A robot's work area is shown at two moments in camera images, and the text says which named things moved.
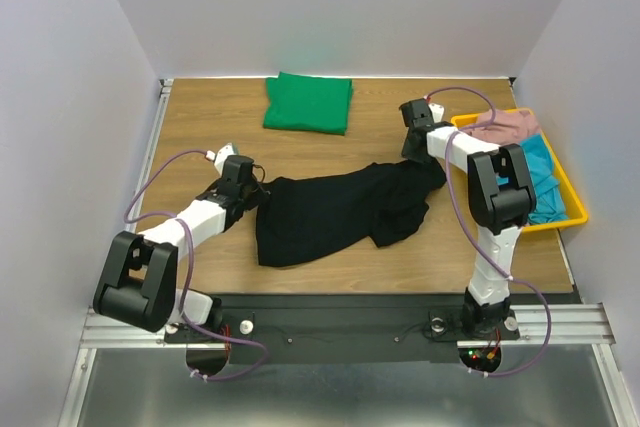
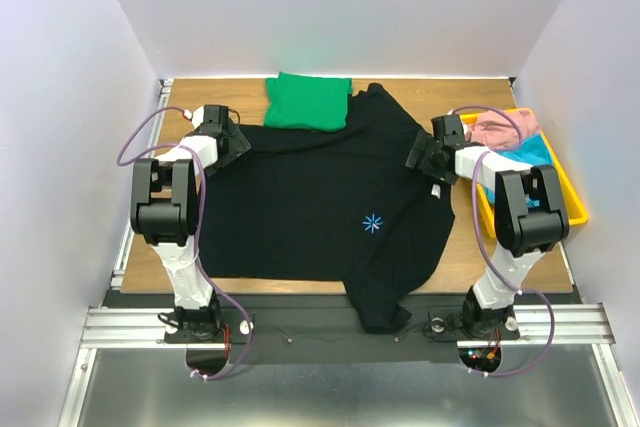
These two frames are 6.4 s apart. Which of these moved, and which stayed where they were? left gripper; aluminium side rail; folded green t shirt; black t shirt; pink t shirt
Moved: left gripper; black t shirt
Stayed: folded green t shirt; pink t shirt; aluminium side rail
